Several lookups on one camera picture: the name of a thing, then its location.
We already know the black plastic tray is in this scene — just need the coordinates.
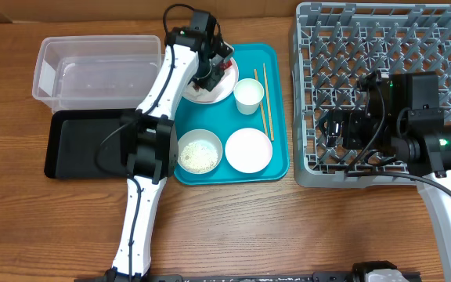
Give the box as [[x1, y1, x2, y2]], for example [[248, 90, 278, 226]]
[[44, 108, 157, 179]]

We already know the small white bowl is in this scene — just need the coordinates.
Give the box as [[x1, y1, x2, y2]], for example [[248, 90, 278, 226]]
[[225, 128, 272, 174]]

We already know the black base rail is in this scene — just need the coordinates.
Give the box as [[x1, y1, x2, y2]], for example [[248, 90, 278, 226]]
[[74, 271, 422, 282]]

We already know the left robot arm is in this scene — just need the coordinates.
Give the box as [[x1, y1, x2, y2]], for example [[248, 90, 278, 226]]
[[94, 9, 234, 281]]

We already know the white rice pile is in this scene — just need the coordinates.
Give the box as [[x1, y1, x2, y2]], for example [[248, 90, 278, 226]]
[[180, 141, 218, 174]]

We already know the grey dishwasher rack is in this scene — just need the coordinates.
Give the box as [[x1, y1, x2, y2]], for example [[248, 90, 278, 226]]
[[290, 2, 451, 188]]

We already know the teal serving tray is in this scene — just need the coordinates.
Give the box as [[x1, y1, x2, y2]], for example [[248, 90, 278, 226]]
[[175, 43, 290, 186]]

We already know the wooden chopstick left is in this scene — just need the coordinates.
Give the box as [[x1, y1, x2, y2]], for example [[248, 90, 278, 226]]
[[254, 69, 268, 136]]

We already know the clear plastic bin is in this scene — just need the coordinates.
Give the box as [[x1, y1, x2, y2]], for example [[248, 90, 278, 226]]
[[32, 35, 163, 113]]

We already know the grey bowl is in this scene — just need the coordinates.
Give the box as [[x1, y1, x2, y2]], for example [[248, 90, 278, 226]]
[[178, 129, 223, 175]]

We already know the large white plate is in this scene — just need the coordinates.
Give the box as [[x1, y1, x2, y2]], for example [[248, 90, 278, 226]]
[[182, 58, 239, 104]]

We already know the white paper cup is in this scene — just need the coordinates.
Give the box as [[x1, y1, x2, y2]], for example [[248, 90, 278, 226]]
[[233, 78, 264, 115]]

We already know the red snack wrapper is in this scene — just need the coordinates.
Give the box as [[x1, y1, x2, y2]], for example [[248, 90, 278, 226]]
[[192, 60, 232, 92]]

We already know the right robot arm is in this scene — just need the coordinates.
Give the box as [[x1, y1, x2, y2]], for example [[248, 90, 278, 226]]
[[318, 71, 451, 281]]

